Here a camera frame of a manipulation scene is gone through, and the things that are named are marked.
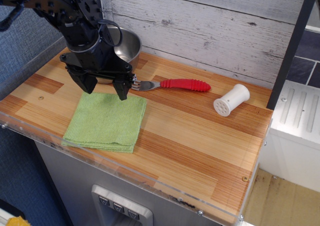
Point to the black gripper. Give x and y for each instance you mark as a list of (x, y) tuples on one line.
[(99, 64)]

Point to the green towel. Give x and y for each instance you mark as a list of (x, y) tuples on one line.
[(104, 122)]

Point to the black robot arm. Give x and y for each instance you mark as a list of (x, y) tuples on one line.
[(80, 21)]

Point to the stainless steel bowl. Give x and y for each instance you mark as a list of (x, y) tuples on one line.
[(130, 48)]

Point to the white plastic shaker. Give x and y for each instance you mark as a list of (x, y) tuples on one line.
[(227, 103)]

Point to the silver button panel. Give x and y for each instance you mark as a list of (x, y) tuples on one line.
[(115, 210)]

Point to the yellow black object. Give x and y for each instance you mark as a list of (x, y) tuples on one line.
[(17, 221)]

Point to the white toy sink unit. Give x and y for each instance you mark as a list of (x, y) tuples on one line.
[(292, 145)]

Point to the red handled fork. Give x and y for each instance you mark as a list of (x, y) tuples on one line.
[(188, 84)]

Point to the black vertical post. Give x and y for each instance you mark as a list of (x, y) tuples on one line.
[(295, 39)]

